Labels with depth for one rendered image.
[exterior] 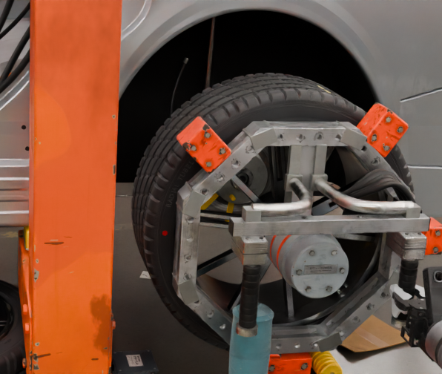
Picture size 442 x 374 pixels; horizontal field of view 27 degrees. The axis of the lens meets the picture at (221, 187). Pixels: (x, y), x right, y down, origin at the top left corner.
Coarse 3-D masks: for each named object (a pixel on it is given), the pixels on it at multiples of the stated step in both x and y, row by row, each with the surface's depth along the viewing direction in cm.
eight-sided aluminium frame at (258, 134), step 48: (240, 144) 198; (288, 144) 200; (336, 144) 202; (192, 192) 197; (192, 240) 201; (384, 240) 218; (192, 288) 204; (384, 288) 217; (288, 336) 216; (336, 336) 218
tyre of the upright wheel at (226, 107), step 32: (224, 96) 212; (256, 96) 206; (288, 96) 205; (320, 96) 207; (160, 128) 222; (224, 128) 204; (160, 160) 210; (192, 160) 204; (160, 192) 205; (160, 224) 207; (160, 256) 210; (160, 288) 212; (192, 320) 217; (320, 320) 225
